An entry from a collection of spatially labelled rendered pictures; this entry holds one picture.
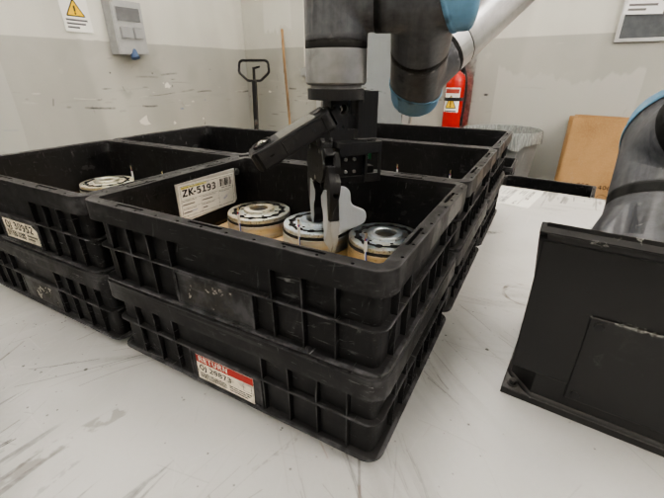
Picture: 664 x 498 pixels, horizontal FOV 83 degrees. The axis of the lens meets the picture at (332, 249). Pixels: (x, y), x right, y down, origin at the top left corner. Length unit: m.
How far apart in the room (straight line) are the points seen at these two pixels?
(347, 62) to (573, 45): 3.11
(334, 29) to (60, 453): 0.54
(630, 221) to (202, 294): 0.48
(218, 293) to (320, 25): 0.31
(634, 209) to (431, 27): 0.30
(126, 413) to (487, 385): 0.45
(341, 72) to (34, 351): 0.58
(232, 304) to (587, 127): 3.14
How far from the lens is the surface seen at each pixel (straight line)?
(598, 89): 3.51
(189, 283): 0.45
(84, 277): 0.63
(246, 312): 0.40
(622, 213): 0.53
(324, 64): 0.48
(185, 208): 0.62
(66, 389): 0.62
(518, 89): 3.57
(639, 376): 0.51
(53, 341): 0.72
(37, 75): 3.90
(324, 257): 0.31
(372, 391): 0.36
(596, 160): 3.36
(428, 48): 0.52
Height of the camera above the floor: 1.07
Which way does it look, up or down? 25 degrees down
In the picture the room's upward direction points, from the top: straight up
